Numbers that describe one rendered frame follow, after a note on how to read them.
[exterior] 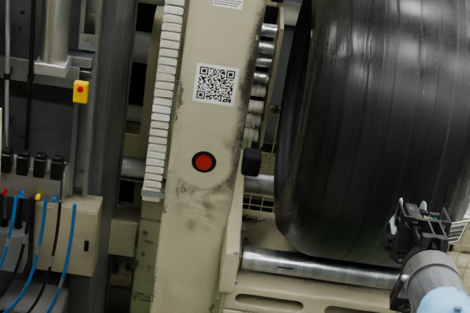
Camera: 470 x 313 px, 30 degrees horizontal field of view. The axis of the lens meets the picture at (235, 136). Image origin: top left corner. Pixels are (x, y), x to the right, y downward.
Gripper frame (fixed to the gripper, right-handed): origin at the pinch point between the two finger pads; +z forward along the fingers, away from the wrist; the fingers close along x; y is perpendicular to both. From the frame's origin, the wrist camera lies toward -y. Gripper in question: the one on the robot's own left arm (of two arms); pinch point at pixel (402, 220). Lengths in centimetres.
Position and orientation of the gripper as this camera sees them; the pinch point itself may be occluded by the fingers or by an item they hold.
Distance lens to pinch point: 145.4
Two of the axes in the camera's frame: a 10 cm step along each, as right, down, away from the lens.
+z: 0.2, -3.6, 9.3
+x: -9.9, -1.4, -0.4
